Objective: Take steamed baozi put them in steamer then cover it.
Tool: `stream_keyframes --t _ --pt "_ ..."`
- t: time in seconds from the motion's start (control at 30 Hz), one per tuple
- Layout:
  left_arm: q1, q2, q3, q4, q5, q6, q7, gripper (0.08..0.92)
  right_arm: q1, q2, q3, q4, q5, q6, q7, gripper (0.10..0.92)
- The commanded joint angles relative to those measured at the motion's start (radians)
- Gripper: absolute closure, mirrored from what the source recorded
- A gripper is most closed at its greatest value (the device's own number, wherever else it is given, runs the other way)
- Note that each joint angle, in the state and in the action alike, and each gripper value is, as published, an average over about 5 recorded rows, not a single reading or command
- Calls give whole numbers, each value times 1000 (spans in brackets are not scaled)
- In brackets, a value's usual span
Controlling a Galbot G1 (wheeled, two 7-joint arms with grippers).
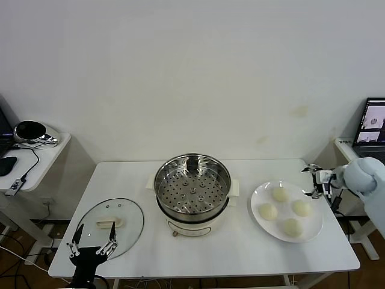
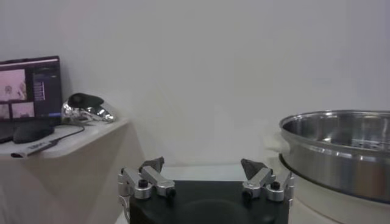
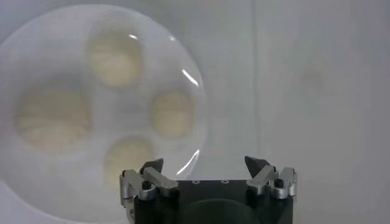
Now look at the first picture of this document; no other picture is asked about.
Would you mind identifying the white floor cable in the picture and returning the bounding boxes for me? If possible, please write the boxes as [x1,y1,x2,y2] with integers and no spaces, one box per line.
[0,246,49,274]

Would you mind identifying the black headset cable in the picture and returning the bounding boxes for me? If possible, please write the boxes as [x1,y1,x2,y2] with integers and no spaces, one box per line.
[11,143,40,181]

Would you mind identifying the black laptop adapter cable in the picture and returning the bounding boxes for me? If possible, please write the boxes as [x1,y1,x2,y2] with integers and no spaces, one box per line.
[330,195,343,216]

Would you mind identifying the dark laptop with grey lid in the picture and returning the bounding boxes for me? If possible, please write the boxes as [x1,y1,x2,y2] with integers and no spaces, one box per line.
[0,95,20,158]

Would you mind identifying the black computer mouse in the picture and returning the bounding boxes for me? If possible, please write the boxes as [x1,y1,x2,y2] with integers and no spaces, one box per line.
[0,156,18,177]

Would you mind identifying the white side table with headset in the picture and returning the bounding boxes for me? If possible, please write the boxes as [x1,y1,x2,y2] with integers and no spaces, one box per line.
[0,131,97,267]

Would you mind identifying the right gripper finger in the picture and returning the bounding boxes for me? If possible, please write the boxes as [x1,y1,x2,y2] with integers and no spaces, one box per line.
[301,163,322,175]
[303,187,325,200]

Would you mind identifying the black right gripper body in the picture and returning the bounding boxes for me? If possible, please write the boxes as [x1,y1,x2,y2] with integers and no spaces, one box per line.
[312,173,334,199]

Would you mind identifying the stainless steel steamer basket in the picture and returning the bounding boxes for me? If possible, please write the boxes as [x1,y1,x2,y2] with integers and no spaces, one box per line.
[153,153,232,220]

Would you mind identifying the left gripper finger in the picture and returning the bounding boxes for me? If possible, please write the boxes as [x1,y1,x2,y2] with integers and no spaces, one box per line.
[95,221,119,257]
[66,223,85,258]

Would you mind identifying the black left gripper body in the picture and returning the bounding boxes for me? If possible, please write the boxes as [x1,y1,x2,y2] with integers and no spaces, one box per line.
[69,246,108,287]

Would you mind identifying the glass lid with cream handle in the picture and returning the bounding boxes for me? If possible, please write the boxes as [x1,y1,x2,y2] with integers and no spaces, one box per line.
[74,197,144,261]

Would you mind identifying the grey usb hub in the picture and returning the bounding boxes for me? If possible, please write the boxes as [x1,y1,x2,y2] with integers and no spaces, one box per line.
[4,177,26,198]

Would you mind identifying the grey laptop showing camera views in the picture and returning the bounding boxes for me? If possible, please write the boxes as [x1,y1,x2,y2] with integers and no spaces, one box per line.
[352,96,385,165]

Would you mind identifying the white steamed baozi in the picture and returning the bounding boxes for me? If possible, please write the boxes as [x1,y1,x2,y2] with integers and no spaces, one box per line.
[272,186,289,203]
[259,203,278,222]
[281,218,303,238]
[292,199,312,217]

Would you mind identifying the chrome and black headset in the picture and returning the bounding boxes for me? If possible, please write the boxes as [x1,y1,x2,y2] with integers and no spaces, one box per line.
[13,120,61,149]

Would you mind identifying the cream electric cooker pot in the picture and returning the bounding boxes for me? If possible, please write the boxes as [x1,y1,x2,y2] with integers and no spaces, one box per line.
[146,177,241,238]

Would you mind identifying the white round plate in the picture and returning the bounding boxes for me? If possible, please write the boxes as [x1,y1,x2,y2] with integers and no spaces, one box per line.
[250,180,324,243]

